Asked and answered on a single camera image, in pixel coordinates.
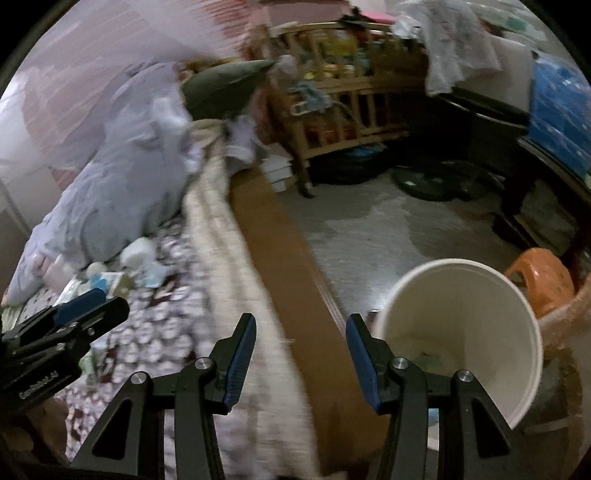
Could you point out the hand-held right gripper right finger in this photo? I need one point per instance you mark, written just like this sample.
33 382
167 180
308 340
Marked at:
362 364

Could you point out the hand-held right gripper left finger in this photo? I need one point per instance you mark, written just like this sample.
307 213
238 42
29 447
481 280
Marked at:
240 360

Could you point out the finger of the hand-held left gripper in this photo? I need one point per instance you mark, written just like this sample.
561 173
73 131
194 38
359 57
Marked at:
81 304
104 318

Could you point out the white paper bucket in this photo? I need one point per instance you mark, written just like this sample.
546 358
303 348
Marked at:
461 318

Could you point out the patterned bed blanket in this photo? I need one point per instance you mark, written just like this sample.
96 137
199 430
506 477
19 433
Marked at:
161 332

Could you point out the blue face mask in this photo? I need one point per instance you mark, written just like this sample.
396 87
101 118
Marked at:
154 277

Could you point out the beige woven mattress pad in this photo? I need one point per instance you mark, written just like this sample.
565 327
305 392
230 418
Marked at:
240 286

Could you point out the white paper roll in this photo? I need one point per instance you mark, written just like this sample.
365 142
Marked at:
138 251

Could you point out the lavender duvet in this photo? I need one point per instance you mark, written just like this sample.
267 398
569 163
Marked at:
115 175

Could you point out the black fan base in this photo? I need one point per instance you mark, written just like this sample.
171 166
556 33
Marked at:
438 182

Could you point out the orange plastic stool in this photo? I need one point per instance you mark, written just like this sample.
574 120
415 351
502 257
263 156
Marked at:
542 277

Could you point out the green pillow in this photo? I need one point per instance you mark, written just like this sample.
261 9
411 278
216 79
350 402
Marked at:
221 87

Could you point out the wooden baby crib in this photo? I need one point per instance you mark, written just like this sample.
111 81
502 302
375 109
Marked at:
341 106

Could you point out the black table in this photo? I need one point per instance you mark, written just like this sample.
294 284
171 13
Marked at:
503 138

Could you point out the blue wrapped package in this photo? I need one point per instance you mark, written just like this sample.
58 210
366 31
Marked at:
561 110

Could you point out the white printed cloth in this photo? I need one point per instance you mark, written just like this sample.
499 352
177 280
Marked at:
457 41

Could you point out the brown bed frame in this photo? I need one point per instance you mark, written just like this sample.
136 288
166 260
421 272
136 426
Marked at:
295 295

